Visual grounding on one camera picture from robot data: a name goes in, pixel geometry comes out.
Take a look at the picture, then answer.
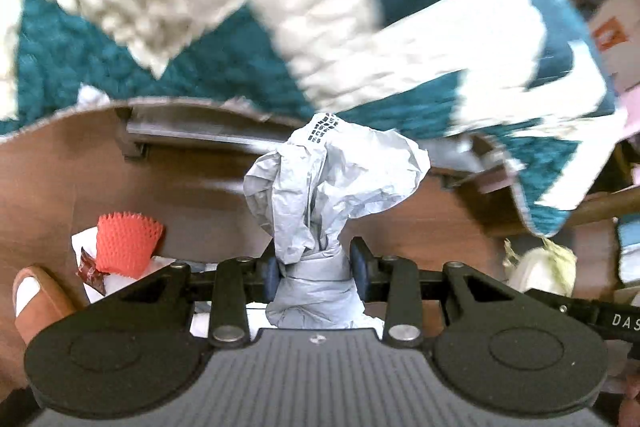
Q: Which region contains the grey plastic bag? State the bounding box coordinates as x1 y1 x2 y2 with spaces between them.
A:
243 113 431 331

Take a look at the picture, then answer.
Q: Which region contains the dark red candy wrapper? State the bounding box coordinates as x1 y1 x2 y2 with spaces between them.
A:
77 248 106 297

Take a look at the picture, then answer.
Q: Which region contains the yellowish plastic bag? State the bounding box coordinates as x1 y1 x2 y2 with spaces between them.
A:
502 239 577 297

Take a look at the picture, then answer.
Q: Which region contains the red foam fruit net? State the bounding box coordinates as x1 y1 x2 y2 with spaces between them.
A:
96 212 165 279

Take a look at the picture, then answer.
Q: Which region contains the orange slipper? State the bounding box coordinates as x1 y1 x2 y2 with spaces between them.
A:
13 265 77 345

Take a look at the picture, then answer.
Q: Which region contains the teal white zigzag blanket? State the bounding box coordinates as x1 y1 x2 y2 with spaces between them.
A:
1 0 625 236

